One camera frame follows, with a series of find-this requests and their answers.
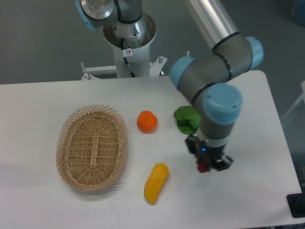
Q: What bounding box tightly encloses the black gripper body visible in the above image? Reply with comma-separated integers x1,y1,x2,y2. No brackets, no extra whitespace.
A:
194,137,225,172

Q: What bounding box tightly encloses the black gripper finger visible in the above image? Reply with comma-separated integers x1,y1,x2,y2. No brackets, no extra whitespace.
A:
185,135,198,154
214,155,233,171

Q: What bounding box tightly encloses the purple sweet potato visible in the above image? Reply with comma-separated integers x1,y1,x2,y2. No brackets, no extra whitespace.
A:
197,160,209,173

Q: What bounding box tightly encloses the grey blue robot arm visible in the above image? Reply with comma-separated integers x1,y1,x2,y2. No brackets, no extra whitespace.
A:
75,0,264,173

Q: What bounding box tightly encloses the woven wicker basket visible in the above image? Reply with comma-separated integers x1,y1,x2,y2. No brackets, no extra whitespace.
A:
56,104,128,191

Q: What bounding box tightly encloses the green bok choy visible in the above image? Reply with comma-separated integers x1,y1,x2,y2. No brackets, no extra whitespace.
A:
173,105,201,135

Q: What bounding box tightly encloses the yellow mango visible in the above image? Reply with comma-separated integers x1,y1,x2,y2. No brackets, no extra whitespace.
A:
143,163,169,205

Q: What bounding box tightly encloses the orange mandarin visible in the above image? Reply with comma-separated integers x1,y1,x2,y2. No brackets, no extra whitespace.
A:
136,111,158,133

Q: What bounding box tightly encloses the black device at edge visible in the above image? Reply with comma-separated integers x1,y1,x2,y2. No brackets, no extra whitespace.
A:
286,193,305,219

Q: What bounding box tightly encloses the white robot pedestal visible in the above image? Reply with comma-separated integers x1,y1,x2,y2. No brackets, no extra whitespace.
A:
103,12,156,78

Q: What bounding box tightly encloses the white frame at right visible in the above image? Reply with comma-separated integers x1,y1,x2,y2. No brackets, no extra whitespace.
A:
281,81,305,121

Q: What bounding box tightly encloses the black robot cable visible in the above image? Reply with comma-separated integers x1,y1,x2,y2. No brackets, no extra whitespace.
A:
120,38,136,78

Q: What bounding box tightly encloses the white mounting frame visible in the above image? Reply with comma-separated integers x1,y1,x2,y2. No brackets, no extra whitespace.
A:
81,56,168,80

